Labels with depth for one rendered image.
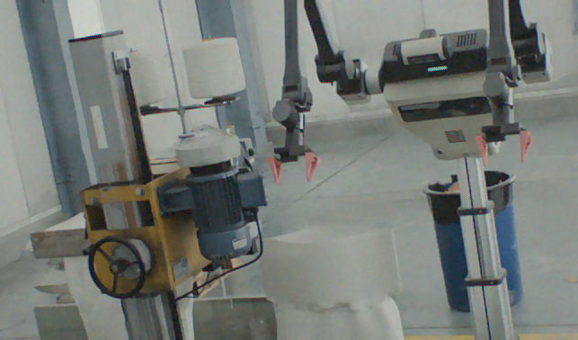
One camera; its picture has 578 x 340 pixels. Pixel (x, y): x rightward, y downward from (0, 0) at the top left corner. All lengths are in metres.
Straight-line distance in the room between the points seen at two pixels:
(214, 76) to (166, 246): 0.50
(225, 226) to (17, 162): 6.07
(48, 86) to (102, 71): 6.32
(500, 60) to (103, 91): 1.08
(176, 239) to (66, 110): 6.21
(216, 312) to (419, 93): 1.12
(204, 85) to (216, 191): 0.31
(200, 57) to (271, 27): 8.95
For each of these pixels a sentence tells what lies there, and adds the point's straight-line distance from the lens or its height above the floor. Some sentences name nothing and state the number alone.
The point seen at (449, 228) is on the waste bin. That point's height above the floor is 0.45.
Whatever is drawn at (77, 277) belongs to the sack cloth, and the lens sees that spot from 3.63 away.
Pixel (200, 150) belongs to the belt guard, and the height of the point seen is 1.41.
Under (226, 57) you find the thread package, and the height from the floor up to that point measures 1.64.
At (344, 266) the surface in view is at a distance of 3.10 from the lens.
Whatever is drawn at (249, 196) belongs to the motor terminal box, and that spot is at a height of 1.25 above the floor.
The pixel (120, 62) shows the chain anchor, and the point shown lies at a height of 1.68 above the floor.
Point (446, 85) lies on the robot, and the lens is 3.31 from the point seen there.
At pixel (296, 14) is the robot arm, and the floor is 1.72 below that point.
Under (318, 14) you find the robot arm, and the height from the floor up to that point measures 1.70.
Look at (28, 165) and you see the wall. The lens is 8.94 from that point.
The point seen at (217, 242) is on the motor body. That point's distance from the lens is 2.85.
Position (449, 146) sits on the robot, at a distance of 3.49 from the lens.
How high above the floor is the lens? 1.80
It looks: 10 degrees down
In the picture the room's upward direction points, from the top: 10 degrees counter-clockwise
